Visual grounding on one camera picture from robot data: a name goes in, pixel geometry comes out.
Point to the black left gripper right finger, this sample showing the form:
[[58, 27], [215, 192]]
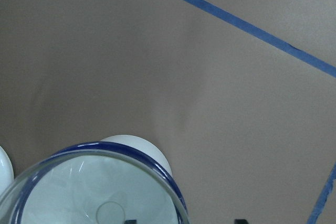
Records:
[[240, 221]]

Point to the clear glass funnel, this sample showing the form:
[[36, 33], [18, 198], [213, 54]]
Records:
[[92, 187]]

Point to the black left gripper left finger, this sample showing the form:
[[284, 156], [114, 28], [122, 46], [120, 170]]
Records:
[[130, 221]]

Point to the white enamel mug blue rim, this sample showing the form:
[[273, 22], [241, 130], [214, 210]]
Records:
[[131, 146]]

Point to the white ceramic lid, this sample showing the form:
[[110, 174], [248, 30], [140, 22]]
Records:
[[6, 171]]

